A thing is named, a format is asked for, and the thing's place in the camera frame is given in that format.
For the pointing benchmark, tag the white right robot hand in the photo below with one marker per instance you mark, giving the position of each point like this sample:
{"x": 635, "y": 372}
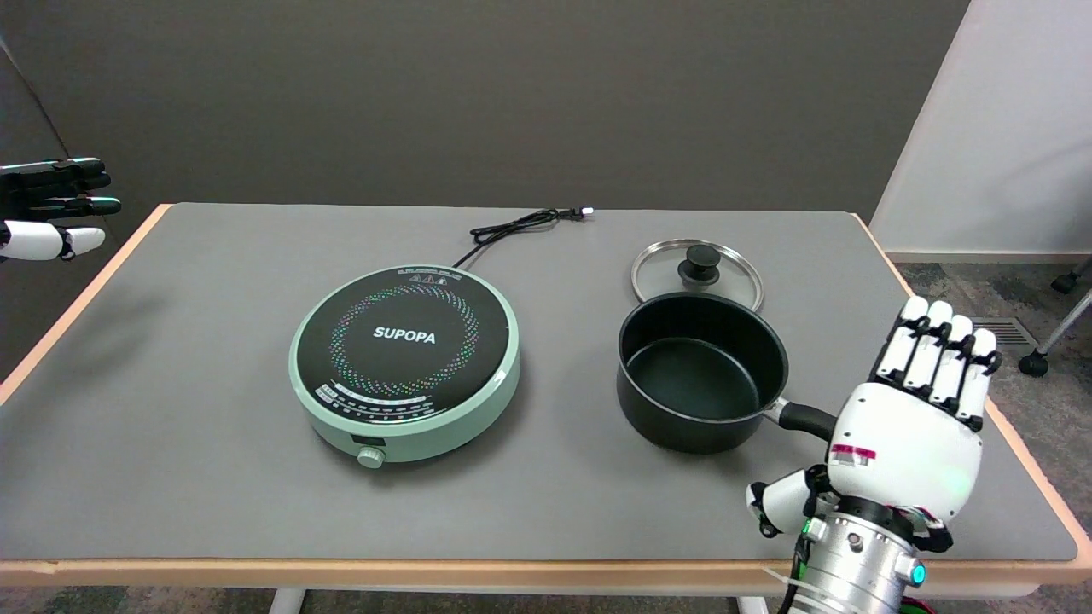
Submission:
{"x": 904, "y": 435}

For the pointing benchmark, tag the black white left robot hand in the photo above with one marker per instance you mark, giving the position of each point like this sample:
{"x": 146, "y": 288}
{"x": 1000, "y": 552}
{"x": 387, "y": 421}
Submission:
{"x": 34, "y": 239}

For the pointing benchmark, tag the grey chair leg with caster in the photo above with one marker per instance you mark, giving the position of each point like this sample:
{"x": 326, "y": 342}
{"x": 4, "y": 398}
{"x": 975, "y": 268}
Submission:
{"x": 1034, "y": 364}
{"x": 1063, "y": 281}

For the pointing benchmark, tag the floor vent grille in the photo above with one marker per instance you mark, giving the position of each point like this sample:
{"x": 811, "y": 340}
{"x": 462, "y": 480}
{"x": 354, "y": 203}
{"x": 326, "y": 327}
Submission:
{"x": 1015, "y": 333}

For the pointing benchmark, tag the white table leg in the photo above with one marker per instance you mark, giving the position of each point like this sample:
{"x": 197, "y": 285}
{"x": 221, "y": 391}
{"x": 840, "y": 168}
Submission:
{"x": 752, "y": 605}
{"x": 286, "y": 601}

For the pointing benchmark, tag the grey table mat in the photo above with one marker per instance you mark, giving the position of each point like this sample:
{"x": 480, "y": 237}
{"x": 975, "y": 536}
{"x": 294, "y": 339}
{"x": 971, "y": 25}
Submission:
{"x": 213, "y": 426}

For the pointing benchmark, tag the glass lid with black knob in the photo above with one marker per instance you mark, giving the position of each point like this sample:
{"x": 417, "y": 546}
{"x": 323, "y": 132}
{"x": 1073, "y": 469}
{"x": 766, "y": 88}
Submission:
{"x": 665, "y": 269}

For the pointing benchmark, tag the green round induction cooker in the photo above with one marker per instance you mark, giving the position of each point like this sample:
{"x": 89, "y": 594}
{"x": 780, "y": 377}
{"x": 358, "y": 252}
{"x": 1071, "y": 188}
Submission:
{"x": 405, "y": 341}

